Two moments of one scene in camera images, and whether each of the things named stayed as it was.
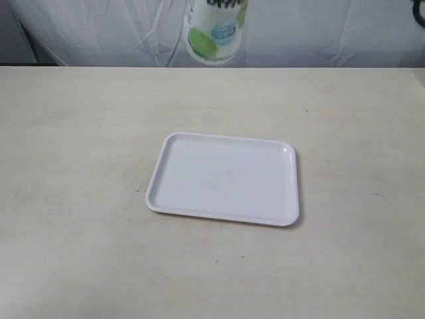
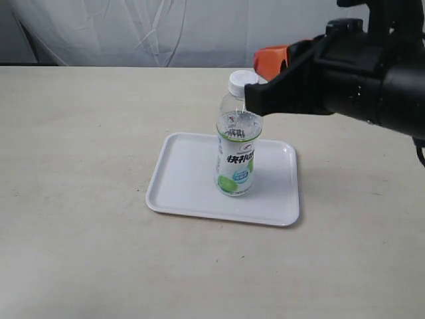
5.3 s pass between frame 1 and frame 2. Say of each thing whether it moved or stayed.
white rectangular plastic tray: stayed
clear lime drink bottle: moved
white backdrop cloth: stayed
